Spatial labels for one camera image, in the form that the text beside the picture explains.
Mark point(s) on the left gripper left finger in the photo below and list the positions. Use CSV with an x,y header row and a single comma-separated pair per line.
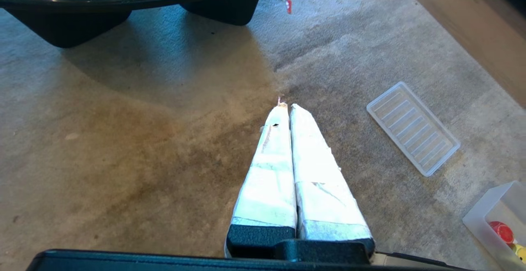
x,y
269,189

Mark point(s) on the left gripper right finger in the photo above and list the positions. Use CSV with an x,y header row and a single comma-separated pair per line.
x,y
320,197

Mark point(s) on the clear plastic box lid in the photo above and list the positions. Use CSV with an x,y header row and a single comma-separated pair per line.
x,y
413,128

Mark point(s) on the clear plastic box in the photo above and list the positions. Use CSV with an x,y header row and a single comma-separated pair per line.
x,y
491,217

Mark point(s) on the red ball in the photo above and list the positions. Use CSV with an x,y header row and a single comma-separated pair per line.
x,y
501,232

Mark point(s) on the small red scrap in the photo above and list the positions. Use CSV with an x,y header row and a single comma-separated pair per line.
x,y
289,5

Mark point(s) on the yellow ball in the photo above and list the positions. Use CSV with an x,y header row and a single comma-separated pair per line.
x,y
521,253

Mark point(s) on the brown wooden furniture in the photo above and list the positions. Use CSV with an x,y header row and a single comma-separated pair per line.
x,y
476,20

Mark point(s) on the black glass-top table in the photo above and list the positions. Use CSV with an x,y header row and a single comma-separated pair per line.
x,y
123,0

